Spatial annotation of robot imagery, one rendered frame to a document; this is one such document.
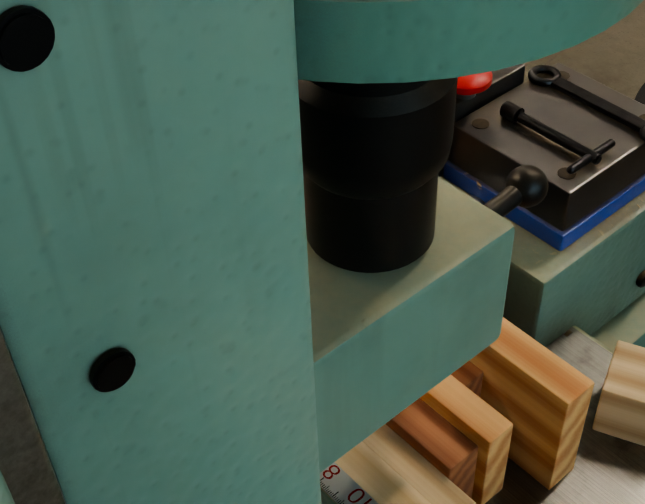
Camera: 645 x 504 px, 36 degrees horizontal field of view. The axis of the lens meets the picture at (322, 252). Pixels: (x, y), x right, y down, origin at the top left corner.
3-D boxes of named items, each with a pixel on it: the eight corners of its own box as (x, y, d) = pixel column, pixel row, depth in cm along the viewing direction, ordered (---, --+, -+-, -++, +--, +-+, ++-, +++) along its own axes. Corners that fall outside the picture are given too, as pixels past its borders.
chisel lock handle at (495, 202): (554, 203, 47) (560, 170, 45) (459, 268, 44) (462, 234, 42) (521, 183, 48) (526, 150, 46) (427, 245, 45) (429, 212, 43)
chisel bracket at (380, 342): (500, 360, 45) (520, 222, 40) (263, 543, 39) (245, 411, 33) (389, 277, 50) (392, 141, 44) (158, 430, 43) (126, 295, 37)
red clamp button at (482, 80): (502, 85, 57) (504, 69, 56) (466, 106, 55) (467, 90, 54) (463, 64, 58) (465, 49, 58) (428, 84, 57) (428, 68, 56)
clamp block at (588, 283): (666, 285, 65) (698, 178, 58) (531, 395, 58) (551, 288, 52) (496, 181, 73) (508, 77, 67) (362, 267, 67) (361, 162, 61)
